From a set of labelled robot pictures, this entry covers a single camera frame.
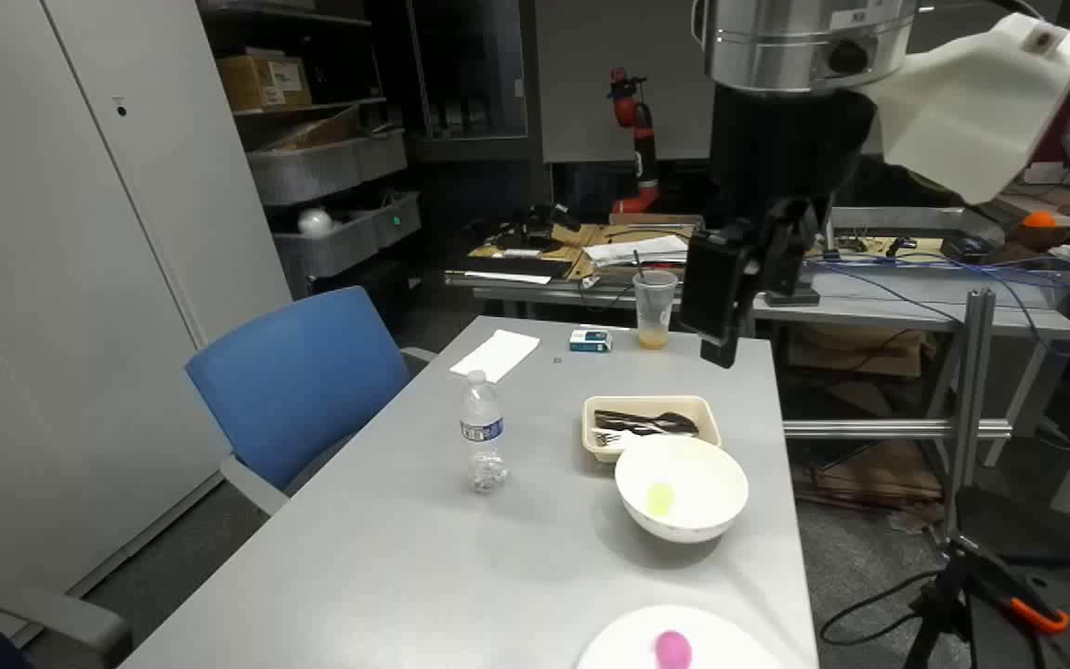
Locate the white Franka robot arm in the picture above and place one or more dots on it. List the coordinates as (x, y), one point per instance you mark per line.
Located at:
(795, 41)

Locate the small blue white box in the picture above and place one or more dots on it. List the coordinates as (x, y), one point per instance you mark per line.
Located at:
(589, 340)

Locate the clear plastic water bottle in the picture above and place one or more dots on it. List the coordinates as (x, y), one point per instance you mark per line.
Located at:
(480, 432)

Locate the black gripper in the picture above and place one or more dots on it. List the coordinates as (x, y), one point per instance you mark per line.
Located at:
(807, 149)

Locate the small white round object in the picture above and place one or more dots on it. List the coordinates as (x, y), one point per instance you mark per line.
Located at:
(313, 225)

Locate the white plastic cover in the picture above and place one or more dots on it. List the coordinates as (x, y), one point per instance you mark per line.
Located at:
(981, 106)

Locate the aluminium frame post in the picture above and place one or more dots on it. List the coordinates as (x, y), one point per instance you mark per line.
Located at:
(968, 412)

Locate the red fire extinguisher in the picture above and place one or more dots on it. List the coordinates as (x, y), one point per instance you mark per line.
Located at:
(634, 118)

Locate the orange black clamp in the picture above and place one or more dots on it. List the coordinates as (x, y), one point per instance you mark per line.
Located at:
(1005, 595)

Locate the grey metal cabinet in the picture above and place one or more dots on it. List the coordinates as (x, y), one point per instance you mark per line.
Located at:
(63, 246)

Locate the grey side table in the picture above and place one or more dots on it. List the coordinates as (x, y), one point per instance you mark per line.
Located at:
(909, 303)

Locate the black tripod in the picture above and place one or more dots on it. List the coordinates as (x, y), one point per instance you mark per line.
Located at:
(930, 627)

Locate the white bowl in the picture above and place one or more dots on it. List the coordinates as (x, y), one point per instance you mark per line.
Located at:
(696, 477)

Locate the beige rectangular tray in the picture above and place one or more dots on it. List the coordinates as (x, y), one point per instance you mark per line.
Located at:
(651, 403)

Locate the white plate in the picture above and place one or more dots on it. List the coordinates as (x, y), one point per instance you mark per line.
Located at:
(734, 645)

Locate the clear plastic cup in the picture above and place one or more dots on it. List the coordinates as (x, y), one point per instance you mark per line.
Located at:
(654, 308)

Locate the blue office chair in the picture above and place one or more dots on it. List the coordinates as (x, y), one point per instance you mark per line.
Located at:
(296, 377)

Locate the white paper sheet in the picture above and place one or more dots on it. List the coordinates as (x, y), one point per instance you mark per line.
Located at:
(496, 356)

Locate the pink ball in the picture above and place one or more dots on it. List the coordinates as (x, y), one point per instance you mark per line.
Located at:
(674, 647)

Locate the brown cardboard box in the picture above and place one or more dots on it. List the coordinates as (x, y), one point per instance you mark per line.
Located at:
(265, 79)

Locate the cluttered dark workbench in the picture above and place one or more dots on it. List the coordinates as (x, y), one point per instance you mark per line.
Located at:
(583, 246)

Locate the grey shelf bin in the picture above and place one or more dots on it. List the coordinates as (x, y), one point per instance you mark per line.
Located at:
(324, 169)
(354, 237)

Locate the black plastic cutlery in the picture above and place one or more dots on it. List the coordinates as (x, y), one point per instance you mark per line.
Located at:
(641, 420)

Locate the aluminium frame crossbar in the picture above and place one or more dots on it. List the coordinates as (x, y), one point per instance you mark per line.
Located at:
(883, 429)

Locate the yellow ball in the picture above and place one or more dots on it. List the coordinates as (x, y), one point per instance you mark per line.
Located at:
(657, 496)

